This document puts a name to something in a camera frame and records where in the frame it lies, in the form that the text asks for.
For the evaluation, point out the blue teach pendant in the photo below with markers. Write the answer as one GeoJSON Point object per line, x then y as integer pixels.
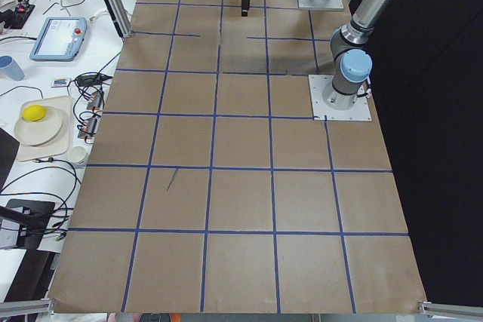
{"type": "Point", "coordinates": [60, 39]}

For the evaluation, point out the brown paper table cover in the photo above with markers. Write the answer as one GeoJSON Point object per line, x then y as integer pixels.
{"type": "Point", "coordinates": [211, 188]}

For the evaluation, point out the white paper cup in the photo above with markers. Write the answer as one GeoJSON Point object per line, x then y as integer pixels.
{"type": "Point", "coordinates": [78, 156]}

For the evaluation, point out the cream tray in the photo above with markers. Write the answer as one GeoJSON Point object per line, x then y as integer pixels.
{"type": "Point", "coordinates": [61, 142]}

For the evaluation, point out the yellow lemon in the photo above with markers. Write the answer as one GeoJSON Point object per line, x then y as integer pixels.
{"type": "Point", "coordinates": [34, 113]}

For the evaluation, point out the blue cup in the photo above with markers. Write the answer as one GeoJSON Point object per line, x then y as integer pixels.
{"type": "Point", "coordinates": [10, 68]}

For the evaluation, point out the cream plate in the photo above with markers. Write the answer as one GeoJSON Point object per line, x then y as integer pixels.
{"type": "Point", "coordinates": [36, 133]}

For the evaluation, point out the black camera stand base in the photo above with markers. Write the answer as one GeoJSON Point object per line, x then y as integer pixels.
{"type": "Point", "coordinates": [24, 223]}

